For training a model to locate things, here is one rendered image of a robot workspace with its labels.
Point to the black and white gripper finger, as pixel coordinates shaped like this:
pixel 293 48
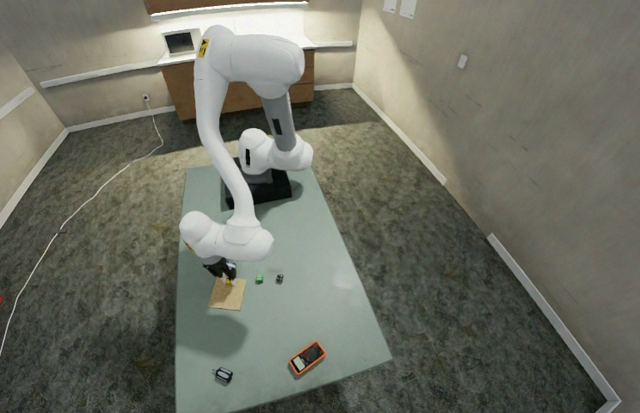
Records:
pixel 216 272
pixel 230 273

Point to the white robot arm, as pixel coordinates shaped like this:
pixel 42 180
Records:
pixel 269 64

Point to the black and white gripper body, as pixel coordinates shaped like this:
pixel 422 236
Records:
pixel 219 264

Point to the beige mat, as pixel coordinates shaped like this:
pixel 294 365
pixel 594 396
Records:
pixel 227 296

